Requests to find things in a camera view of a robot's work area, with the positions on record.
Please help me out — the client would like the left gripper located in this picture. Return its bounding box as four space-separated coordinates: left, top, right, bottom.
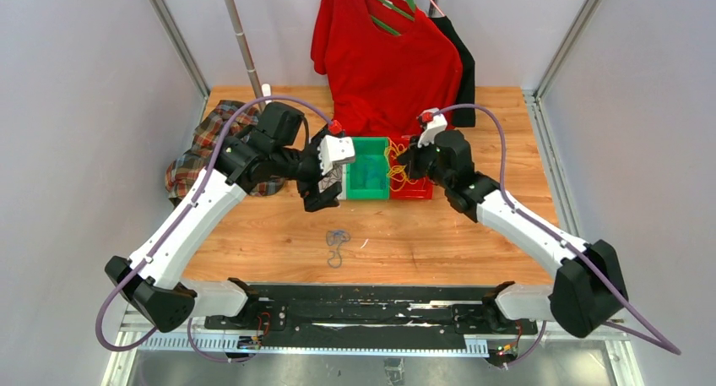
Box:
274 129 344 210

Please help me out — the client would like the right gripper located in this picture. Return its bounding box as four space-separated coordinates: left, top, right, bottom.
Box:
397 133 452 190

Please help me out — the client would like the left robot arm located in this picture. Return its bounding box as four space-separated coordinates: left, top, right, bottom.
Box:
105 96 355 333

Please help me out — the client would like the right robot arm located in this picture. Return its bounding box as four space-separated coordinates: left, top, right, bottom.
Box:
397 130 628 338

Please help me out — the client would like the white plastic bin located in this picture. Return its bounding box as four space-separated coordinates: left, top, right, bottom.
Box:
318 166 347 200

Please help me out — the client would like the red plastic bin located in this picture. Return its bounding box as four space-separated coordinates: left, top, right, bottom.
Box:
384 137 433 200

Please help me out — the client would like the green plastic bin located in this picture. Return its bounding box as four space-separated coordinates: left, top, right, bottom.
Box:
344 137 389 200

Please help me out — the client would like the black garment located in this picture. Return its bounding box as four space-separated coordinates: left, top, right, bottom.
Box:
431 16 476 128

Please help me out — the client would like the red t-shirt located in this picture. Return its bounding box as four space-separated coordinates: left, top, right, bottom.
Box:
310 0 462 137

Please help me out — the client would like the plaid flannel shirt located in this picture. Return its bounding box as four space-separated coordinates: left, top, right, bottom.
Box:
165 100 285 207

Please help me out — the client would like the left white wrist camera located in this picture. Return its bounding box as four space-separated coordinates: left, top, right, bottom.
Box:
317 121 355 176

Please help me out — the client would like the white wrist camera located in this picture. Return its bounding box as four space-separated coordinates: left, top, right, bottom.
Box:
417 108 448 148
317 121 355 176

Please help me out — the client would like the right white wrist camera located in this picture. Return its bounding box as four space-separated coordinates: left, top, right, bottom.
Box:
417 108 448 148

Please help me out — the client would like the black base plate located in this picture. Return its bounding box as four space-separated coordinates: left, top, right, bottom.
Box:
201 284 538 354

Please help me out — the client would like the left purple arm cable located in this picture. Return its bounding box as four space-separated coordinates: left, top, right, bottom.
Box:
95 95 337 364

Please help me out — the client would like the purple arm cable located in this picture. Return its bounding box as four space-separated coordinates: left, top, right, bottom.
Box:
436 103 682 367
95 95 337 364

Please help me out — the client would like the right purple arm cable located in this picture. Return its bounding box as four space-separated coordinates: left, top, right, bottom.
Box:
436 103 682 367

